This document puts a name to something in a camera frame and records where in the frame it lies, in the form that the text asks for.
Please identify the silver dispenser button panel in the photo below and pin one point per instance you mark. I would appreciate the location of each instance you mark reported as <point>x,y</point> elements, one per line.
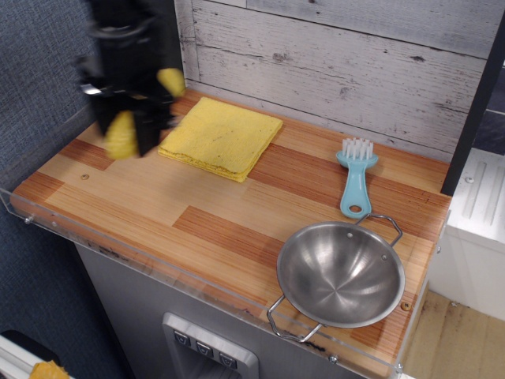
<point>199,353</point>

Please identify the light blue scrub brush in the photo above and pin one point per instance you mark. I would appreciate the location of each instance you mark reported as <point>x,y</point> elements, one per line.
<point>357,156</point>

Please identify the yellow plastic corn cob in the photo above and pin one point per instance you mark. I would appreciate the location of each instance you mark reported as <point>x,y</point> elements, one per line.
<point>120,139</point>

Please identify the yellow object bottom left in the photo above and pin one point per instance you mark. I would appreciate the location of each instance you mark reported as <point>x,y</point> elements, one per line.
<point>48,370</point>

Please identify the white toy sink unit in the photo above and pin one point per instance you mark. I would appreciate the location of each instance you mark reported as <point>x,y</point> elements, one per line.
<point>468,265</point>

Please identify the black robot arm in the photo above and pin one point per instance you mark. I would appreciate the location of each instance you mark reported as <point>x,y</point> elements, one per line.
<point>121,13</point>

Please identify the black vertical post right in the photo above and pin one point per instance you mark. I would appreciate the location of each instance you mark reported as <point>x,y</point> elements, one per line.
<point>481,98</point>

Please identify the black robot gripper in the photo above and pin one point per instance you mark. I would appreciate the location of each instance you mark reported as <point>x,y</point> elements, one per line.
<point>128,59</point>

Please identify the clear acrylic table guard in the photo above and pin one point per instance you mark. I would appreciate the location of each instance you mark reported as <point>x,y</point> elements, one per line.
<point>169,216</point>

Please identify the folded yellow cloth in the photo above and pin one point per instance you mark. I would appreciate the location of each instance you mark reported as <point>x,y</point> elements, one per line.
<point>221,138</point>

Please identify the grey toy fridge cabinet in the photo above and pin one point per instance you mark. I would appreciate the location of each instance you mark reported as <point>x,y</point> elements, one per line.
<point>135,299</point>

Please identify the small stainless steel pan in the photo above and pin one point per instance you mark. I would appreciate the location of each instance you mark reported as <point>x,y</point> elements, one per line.
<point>339,275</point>

